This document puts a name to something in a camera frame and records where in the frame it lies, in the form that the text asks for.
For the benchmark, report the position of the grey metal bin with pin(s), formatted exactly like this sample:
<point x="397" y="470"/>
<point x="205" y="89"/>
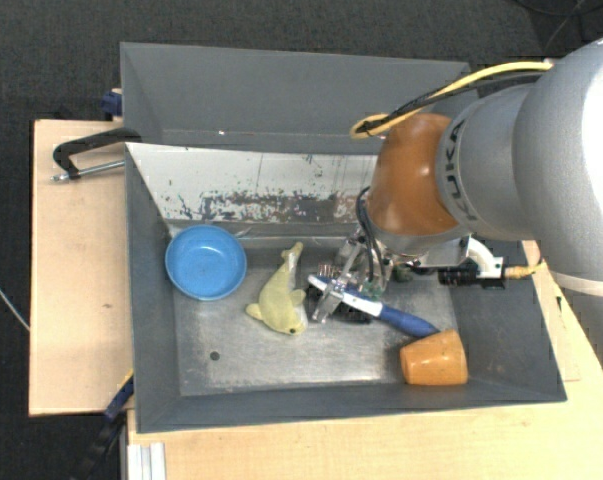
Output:
<point x="301" y="363"/>

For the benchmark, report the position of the black cylinder on white bracket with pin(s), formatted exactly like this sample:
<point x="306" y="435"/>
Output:
<point x="473" y="268"/>

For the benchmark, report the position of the pale wood board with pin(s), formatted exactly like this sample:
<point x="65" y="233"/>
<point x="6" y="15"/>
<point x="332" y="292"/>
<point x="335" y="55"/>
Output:
<point x="76" y="278"/>

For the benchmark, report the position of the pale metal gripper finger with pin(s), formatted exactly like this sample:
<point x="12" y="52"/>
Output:
<point x="335" y="304"/>
<point x="321" y="312"/>

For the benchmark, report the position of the blue and white toothbrush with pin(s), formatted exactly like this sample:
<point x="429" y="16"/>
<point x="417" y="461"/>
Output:
<point x="406" y="320"/>

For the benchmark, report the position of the yellow toy dolphin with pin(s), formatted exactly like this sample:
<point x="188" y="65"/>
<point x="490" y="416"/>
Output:
<point x="280" y="303"/>

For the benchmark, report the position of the orange cup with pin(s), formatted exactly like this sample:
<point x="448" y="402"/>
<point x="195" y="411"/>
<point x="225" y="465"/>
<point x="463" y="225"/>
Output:
<point x="433" y="360"/>

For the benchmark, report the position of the blue bowl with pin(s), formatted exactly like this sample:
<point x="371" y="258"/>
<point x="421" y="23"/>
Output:
<point x="206" y="263"/>

